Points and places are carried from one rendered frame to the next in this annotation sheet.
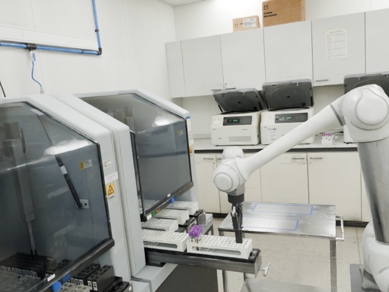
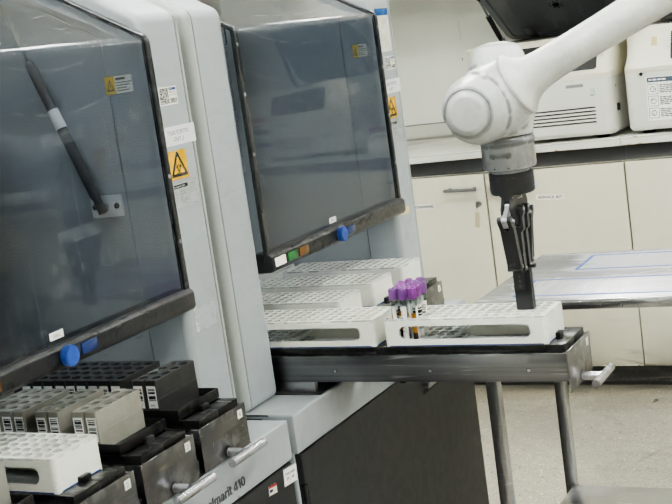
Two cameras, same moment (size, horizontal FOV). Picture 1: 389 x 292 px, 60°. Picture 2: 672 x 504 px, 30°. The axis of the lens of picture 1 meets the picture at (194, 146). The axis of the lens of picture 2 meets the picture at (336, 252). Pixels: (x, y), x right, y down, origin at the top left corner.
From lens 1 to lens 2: 0.66 m
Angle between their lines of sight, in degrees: 4
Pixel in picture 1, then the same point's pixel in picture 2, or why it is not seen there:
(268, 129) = (652, 80)
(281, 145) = (618, 15)
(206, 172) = (457, 235)
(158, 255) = (310, 362)
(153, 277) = (297, 411)
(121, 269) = (213, 379)
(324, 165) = not seen: outside the picture
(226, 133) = not seen: hidden behind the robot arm
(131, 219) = (233, 258)
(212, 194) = not seen: hidden behind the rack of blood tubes
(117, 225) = (198, 261)
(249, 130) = (588, 88)
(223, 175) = (467, 95)
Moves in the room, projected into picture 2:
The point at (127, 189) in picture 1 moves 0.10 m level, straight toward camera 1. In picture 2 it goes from (221, 176) to (225, 181)
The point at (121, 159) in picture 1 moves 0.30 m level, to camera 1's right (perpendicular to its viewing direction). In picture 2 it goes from (201, 93) to (378, 68)
